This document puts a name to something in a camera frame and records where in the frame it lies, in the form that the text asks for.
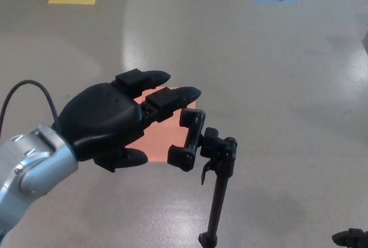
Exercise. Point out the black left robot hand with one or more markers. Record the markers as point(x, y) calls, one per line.
point(100, 115)

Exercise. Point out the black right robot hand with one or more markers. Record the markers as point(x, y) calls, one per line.
point(353, 238)

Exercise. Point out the black phone stand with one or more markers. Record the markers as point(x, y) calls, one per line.
point(220, 196)

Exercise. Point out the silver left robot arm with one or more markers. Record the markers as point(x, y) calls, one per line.
point(28, 167)

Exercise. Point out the small green floor scrap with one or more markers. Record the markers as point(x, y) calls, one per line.
point(64, 95)

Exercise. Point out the orange floor marking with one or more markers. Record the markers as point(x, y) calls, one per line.
point(161, 141)

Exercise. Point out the grey object at edge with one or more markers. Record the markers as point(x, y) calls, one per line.
point(365, 42)

